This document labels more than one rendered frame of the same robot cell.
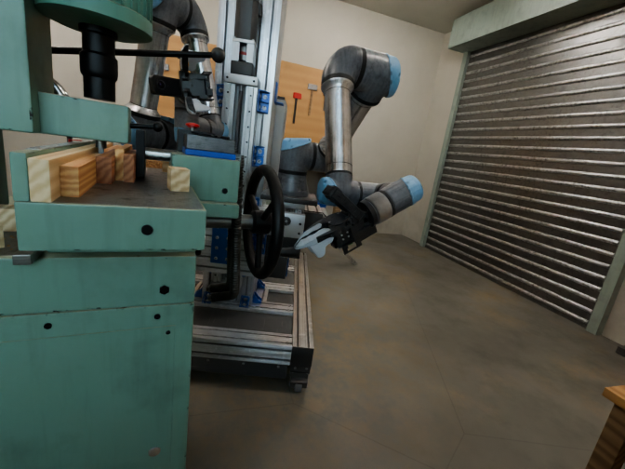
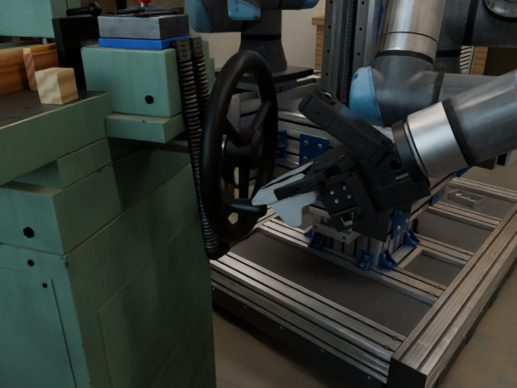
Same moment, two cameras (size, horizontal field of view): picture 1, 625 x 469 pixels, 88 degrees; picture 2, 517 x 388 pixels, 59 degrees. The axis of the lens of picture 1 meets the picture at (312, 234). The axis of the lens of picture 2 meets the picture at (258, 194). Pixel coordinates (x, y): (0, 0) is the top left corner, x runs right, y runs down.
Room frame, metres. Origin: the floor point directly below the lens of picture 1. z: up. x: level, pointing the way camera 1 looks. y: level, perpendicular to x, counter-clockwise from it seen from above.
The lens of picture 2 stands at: (0.35, -0.35, 1.04)
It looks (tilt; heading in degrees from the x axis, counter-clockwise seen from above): 25 degrees down; 46
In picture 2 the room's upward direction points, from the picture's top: straight up
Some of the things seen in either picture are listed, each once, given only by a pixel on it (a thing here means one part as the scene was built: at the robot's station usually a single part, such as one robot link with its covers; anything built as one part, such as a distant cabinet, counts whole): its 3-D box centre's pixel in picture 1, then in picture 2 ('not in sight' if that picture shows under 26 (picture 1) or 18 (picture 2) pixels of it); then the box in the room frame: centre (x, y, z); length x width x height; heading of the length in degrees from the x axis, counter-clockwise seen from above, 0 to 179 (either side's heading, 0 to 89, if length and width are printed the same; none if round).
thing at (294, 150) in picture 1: (296, 154); (441, 13); (1.34, 0.11, 0.98); 0.13 x 0.12 x 0.14; 110
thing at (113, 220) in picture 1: (160, 192); (108, 99); (0.68, 0.34, 0.87); 0.61 x 0.30 x 0.06; 27
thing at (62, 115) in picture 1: (88, 124); (34, 17); (0.64, 0.46, 0.99); 0.14 x 0.07 x 0.09; 117
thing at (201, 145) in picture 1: (205, 141); (149, 23); (0.73, 0.26, 0.99); 0.13 x 0.11 x 0.06; 27
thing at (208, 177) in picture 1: (202, 175); (151, 74); (0.72, 0.26, 0.91); 0.15 x 0.14 x 0.09; 27
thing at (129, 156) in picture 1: (131, 164); (70, 64); (0.65, 0.38, 0.92); 0.17 x 0.02 x 0.05; 27
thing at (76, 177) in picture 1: (104, 161); not in sight; (0.68, 0.46, 0.92); 0.62 x 0.02 x 0.04; 27
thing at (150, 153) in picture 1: (157, 154); (96, 48); (0.68, 0.35, 0.95); 0.09 x 0.07 x 0.09; 27
